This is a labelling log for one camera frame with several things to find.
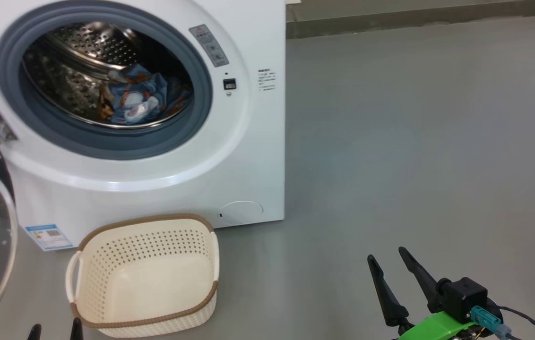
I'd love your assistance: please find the small printed text label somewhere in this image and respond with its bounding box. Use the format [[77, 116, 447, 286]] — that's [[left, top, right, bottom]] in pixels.
[[257, 68, 276, 91]]

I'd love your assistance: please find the blue energy label sticker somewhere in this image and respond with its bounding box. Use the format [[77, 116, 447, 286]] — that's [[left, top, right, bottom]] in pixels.
[[25, 224, 74, 251]]

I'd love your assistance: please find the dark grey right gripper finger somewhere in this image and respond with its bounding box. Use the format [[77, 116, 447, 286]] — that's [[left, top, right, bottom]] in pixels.
[[367, 255, 410, 327], [398, 246, 443, 313]]

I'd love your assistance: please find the teal cable connector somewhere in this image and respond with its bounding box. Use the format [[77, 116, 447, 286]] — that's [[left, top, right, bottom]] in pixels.
[[470, 306, 512, 339]]

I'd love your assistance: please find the grey rubber door gasket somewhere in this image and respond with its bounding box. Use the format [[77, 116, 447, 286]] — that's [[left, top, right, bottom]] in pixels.
[[0, 0, 213, 161]]

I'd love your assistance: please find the blue cartoon print garment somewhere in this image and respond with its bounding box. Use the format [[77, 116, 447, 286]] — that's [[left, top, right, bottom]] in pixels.
[[99, 64, 191, 126]]

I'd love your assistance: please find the grey instruction sticker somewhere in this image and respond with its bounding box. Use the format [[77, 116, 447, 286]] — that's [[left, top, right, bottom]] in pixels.
[[189, 25, 229, 68]]

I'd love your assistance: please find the white front-load washing machine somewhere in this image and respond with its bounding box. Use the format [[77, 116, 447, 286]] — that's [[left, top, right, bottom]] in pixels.
[[0, 0, 287, 248]]

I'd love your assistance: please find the thin black camera cable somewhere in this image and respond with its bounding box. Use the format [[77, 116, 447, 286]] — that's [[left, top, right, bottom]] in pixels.
[[487, 305, 535, 340]]

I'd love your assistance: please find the round white filter cover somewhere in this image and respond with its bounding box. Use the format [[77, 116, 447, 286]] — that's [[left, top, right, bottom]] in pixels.
[[219, 201, 264, 225]]

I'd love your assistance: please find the stainless steel washing machine drum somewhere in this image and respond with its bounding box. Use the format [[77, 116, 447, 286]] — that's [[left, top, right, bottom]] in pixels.
[[22, 21, 196, 129]]

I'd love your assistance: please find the cream perforated laundry basket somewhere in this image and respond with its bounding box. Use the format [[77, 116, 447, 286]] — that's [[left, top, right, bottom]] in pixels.
[[65, 213, 220, 338]]

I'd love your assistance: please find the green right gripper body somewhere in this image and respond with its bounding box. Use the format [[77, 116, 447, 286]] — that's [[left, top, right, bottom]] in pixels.
[[397, 311, 476, 340]]

